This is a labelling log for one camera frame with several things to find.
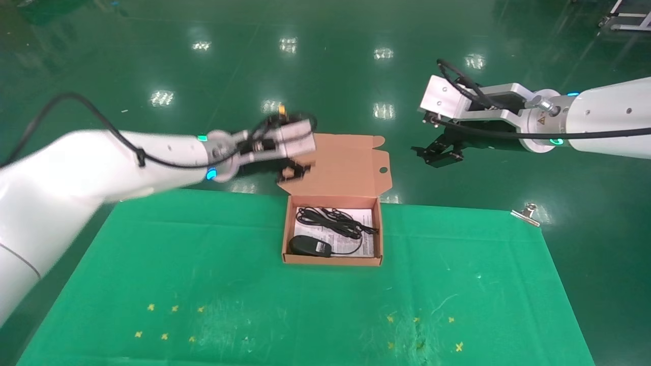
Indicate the green table cloth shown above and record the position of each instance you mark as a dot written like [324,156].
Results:
[305,305]

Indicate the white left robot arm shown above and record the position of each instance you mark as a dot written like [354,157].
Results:
[76,168]

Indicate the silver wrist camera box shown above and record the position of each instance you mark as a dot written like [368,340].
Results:
[295,137]
[442,99]

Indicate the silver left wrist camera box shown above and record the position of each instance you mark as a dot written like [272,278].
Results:
[295,137]

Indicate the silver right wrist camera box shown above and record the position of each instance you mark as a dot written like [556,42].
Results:
[442,99]

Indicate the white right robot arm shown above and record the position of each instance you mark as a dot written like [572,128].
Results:
[610,117]

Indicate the metal cloth clip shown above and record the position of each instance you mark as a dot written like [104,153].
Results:
[526,214]

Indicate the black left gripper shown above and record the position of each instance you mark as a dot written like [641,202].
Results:
[269,160]

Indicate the white printed paper sheet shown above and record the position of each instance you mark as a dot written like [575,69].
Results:
[367,248]

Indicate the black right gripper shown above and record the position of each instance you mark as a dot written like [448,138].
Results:
[483,138]

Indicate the white metal cart frame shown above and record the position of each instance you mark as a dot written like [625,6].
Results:
[628,18]

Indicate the open brown cardboard box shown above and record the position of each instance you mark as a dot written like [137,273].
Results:
[346,168]

